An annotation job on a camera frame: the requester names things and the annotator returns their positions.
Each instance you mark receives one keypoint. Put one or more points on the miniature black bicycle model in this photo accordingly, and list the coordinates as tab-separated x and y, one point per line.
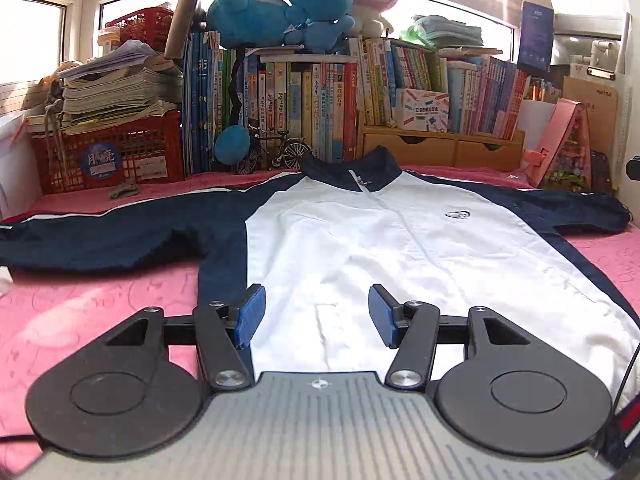
275	148

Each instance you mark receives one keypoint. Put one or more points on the folded green towels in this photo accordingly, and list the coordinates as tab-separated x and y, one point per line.
436	32

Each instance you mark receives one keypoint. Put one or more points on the pink house shaped box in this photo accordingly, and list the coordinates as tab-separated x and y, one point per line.
562	159

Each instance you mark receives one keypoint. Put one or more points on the dark blue poster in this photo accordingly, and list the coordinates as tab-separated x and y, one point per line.
536	37

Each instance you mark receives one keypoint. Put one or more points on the row of upright books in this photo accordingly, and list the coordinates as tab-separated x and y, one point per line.
324	98

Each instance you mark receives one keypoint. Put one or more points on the pink rabbit pattern mat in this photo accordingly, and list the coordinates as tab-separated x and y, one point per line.
45	319

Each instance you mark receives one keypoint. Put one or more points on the white navy zip jacket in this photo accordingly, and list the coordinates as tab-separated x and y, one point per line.
319	238

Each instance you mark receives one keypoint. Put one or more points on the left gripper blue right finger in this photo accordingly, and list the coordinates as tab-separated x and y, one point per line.
411	329

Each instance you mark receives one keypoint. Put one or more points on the red plastic crate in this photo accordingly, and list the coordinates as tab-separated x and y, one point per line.
144	151

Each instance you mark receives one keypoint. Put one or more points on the stack of papers and magazines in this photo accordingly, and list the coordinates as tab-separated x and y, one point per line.
128	84

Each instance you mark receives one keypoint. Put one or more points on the wooden desktop drawer shelf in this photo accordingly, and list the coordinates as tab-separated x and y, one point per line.
421	148

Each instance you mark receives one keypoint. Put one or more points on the blue whale plush toy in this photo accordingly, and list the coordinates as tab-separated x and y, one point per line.
258	23

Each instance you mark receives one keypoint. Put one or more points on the brown cardboard box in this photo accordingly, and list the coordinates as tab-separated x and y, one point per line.
600	102

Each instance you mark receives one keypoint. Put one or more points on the blue round ball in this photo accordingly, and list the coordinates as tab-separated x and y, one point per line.
232	145

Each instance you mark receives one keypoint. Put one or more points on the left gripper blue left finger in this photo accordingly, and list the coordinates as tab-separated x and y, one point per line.
223	333

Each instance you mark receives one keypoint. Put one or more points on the white colourful stationery box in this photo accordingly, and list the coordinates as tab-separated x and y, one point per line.
422	110

